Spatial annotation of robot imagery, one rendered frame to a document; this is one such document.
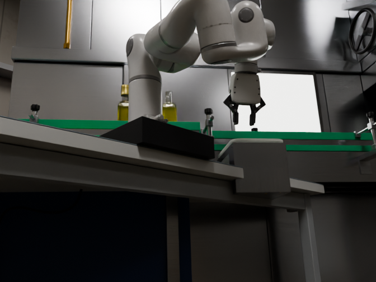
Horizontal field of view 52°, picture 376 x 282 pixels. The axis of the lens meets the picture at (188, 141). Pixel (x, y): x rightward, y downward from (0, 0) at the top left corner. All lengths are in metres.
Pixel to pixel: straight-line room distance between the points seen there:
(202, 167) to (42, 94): 0.93
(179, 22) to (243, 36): 0.16
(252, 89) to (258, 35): 0.35
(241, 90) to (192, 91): 0.48
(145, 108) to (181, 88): 0.70
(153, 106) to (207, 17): 0.29
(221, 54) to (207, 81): 0.88
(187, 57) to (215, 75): 0.73
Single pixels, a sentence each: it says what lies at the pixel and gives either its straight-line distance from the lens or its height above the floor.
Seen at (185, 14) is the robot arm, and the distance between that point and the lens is 0.93.
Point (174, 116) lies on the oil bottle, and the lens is 1.52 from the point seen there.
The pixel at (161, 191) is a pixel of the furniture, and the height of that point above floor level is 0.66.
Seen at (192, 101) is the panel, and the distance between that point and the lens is 1.71.
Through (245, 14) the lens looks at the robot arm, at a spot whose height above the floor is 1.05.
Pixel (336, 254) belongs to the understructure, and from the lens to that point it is 1.81.
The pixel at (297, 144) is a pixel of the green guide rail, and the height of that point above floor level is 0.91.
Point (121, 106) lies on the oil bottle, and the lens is 1.52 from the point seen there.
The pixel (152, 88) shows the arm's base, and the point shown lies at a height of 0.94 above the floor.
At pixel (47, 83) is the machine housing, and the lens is 1.79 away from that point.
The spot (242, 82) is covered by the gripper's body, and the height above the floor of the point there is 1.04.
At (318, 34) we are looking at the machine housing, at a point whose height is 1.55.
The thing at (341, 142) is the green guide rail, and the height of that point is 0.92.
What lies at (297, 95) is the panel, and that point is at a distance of 1.88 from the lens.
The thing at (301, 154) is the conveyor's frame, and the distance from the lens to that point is 1.57.
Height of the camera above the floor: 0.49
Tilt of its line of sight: 17 degrees up
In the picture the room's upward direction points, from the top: 2 degrees counter-clockwise
